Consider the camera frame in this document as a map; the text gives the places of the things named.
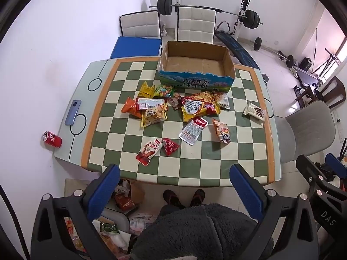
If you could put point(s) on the large yellow noodle packet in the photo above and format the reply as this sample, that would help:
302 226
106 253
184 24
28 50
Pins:
195 111

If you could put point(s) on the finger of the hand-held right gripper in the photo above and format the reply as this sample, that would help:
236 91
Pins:
309 169
335 163

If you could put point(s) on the small black dumbbell bar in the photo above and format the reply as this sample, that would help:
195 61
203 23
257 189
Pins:
257 44

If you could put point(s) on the white barbell rack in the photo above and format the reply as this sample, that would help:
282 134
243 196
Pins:
242 13

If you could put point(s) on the white padded chair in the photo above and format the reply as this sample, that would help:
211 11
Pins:
141 24
196 24

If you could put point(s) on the white packet with red label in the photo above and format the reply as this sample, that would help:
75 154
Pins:
192 132

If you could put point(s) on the grey stool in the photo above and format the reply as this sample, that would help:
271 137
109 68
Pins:
118 218

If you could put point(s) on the person's left shoe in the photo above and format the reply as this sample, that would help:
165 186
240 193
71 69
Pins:
172 198

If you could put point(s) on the green fruit candy packet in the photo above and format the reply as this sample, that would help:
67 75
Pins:
162 90

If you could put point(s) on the black weight bench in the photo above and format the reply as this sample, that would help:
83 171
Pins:
238 50

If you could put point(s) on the brown paper bag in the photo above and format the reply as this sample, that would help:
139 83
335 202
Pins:
136 192

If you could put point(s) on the orange panda snack packet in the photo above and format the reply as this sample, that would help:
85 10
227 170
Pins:
221 131

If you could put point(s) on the black barbell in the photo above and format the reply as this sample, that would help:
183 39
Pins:
164 5

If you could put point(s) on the yellow snack packet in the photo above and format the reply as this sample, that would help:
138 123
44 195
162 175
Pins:
146 90

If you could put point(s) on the person's right shoe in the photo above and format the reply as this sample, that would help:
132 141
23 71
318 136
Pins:
197 197

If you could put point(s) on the red white sausage packet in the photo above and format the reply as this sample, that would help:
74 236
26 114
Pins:
149 151

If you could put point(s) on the dark wooden chair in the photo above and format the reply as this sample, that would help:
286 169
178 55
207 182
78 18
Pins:
336 92

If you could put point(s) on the person's grey fleece clothing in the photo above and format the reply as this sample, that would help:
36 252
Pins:
198 233

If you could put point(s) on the white plastic bag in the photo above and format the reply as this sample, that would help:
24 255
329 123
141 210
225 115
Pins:
141 222

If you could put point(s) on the blue folded mat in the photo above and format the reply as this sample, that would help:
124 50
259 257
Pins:
135 47

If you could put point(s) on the printed cardboard box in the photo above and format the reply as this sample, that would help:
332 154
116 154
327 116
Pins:
189 82

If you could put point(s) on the grey chair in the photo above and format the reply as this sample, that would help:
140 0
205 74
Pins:
311 130

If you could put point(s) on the small red snack packet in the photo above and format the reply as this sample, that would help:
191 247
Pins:
170 146

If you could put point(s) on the cream chocolate stick packet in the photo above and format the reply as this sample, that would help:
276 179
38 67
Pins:
254 111

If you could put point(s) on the blue smartphone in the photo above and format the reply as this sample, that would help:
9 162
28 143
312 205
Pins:
73 112

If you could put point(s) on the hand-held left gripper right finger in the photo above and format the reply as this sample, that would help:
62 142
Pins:
246 192

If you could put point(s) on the yellow biscuit packet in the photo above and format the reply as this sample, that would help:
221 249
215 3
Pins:
153 116

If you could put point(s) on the person's shoe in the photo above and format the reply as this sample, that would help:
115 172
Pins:
172 198
197 197

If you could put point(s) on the long white red-label packet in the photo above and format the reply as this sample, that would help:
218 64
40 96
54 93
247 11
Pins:
150 103

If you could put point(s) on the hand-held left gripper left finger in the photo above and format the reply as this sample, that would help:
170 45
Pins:
104 192

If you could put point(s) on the dark brown snack packet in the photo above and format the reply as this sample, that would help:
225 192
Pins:
173 103

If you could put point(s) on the white cookie packet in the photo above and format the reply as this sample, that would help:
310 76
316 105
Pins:
224 101

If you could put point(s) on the red soda can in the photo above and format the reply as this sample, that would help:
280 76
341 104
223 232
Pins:
51 140

